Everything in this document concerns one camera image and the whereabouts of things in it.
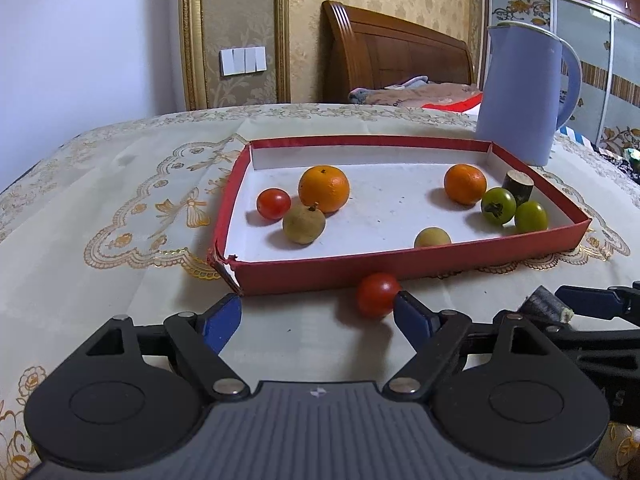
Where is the blue electric kettle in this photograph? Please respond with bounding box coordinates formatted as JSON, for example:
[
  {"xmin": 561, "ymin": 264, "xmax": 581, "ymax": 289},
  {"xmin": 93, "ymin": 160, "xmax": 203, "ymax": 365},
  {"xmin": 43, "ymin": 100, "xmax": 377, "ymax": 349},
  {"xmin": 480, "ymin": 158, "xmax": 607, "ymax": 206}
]
[{"xmin": 475, "ymin": 21, "xmax": 582, "ymax": 166}]

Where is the yellow longan fruit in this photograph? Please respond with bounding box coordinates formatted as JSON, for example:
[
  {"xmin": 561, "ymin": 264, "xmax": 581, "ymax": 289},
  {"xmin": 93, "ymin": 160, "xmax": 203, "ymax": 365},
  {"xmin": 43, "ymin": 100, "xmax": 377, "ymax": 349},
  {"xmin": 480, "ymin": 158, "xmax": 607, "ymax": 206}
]
[{"xmin": 414, "ymin": 226, "xmax": 451, "ymax": 248}]

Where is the green tomato with stem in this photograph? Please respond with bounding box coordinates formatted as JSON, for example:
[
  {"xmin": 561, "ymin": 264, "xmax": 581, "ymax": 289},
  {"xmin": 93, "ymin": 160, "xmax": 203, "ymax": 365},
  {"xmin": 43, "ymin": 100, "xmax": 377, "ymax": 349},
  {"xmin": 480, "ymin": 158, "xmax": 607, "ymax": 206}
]
[{"xmin": 480, "ymin": 188, "xmax": 518, "ymax": 226}]

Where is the sliding door wardrobe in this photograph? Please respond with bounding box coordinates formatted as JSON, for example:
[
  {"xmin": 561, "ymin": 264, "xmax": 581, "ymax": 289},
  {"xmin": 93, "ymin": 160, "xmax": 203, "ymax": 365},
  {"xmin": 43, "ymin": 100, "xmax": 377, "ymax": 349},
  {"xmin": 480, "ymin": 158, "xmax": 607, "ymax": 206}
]
[{"xmin": 482, "ymin": 0, "xmax": 640, "ymax": 156}]

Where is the wooden bed headboard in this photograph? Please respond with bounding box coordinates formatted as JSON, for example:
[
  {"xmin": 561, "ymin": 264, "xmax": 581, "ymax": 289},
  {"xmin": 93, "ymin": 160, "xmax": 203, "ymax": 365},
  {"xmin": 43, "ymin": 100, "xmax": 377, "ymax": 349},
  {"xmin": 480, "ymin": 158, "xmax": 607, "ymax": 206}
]
[{"xmin": 322, "ymin": 0, "xmax": 475, "ymax": 103}]

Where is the gold picture frame moulding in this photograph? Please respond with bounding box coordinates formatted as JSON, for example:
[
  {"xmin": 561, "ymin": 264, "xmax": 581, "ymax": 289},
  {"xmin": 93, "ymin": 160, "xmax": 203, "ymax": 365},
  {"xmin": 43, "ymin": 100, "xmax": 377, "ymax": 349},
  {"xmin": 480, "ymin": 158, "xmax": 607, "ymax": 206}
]
[{"xmin": 176, "ymin": 0, "xmax": 291, "ymax": 110}]

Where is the white wall switch panel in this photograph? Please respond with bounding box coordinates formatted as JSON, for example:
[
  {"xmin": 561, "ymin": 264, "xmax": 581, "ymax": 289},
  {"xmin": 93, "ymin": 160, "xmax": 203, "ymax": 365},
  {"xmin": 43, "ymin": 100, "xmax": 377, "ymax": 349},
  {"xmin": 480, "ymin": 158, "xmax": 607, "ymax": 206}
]
[{"xmin": 219, "ymin": 46, "xmax": 267, "ymax": 77}]

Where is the pink crumpled blanket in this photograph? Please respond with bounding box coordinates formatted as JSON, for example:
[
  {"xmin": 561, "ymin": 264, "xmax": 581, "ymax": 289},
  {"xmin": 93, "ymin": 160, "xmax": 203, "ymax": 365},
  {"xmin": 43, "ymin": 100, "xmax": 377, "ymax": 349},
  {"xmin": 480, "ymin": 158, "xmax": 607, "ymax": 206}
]
[{"xmin": 348, "ymin": 76, "xmax": 483, "ymax": 113}]

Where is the striped colourful bedding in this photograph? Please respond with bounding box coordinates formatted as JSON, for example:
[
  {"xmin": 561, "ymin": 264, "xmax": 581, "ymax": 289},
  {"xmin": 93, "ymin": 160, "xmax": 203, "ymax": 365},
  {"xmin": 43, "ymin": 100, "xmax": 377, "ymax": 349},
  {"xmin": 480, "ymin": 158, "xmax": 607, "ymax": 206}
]
[{"xmin": 558, "ymin": 126, "xmax": 640, "ymax": 184}]

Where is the red cardboard tray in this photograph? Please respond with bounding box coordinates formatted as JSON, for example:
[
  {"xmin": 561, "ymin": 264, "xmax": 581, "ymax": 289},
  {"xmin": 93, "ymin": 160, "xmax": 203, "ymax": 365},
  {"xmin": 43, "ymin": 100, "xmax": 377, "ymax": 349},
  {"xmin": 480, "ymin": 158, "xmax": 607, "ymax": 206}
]
[{"xmin": 208, "ymin": 136, "xmax": 590, "ymax": 296}]

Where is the orange mandarin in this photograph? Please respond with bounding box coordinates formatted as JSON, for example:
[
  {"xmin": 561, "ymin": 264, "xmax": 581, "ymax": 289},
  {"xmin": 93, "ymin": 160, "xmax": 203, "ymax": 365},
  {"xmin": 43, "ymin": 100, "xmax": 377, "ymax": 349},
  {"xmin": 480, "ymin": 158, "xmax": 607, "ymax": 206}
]
[
  {"xmin": 444, "ymin": 164, "xmax": 487, "ymax": 206},
  {"xmin": 298, "ymin": 165, "xmax": 350, "ymax": 214}
]

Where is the red cherry tomato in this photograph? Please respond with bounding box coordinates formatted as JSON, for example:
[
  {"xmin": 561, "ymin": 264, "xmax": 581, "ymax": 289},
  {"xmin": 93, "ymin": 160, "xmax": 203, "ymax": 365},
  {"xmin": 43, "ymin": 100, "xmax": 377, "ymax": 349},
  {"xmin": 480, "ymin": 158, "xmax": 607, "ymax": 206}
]
[
  {"xmin": 357, "ymin": 273, "xmax": 400, "ymax": 320},
  {"xmin": 256, "ymin": 188, "xmax": 292, "ymax": 221}
]

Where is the brown longan fruit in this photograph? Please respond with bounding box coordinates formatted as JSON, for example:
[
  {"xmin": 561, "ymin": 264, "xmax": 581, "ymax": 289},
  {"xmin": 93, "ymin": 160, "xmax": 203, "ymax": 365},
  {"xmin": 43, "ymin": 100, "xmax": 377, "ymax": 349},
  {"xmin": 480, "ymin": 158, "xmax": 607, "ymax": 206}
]
[{"xmin": 282, "ymin": 205, "xmax": 326, "ymax": 245}]

